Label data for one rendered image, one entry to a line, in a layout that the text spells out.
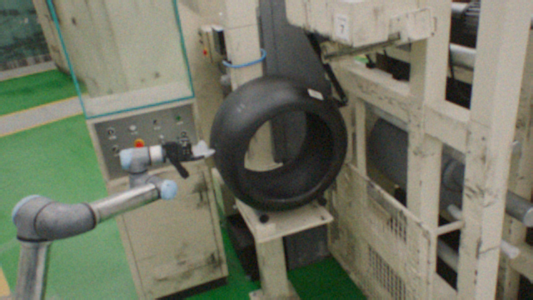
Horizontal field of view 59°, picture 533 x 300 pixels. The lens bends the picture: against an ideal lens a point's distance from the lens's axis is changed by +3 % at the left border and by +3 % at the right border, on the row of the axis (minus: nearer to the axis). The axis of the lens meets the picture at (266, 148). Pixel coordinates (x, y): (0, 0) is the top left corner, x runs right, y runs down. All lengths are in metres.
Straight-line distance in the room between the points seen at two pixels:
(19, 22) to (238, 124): 9.13
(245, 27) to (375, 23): 0.68
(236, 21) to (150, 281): 1.63
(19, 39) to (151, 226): 8.33
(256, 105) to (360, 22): 0.50
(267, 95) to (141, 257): 1.41
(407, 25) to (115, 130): 1.56
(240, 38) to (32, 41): 8.87
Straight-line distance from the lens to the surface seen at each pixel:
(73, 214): 1.56
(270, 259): 2.64
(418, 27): 1.60
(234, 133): 1.79
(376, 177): 2.92
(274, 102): 1.78
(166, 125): 2.53
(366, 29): 1.62
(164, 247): 2.81
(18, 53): 10.75
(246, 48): 2.11
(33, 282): 1.72
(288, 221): 2.16
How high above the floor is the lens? 2.02
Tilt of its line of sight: 25 degrees down
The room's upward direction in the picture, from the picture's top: 7 degrees counter-clockwise
